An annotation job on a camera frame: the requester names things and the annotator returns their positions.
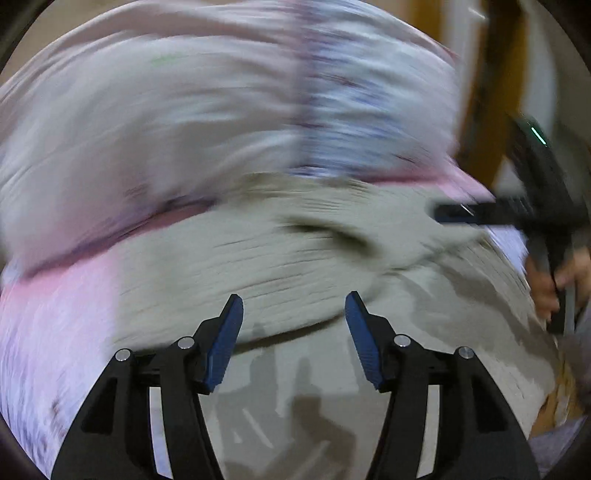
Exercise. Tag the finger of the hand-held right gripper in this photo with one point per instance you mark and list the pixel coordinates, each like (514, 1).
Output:
(475, 213)

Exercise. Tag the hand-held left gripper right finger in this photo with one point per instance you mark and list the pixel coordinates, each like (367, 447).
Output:
(362, 339)

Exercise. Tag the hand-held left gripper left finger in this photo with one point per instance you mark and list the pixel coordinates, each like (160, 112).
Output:
(225, 340)

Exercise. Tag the grey ribbed garment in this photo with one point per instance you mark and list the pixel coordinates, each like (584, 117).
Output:
(332, 295)

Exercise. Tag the person's right hand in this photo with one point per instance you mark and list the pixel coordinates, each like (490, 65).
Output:
(551, 286)

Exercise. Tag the wooden furniture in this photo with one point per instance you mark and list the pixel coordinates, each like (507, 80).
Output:
(489, 83)

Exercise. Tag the pink printed blanket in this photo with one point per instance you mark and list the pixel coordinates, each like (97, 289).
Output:
(194, 138)

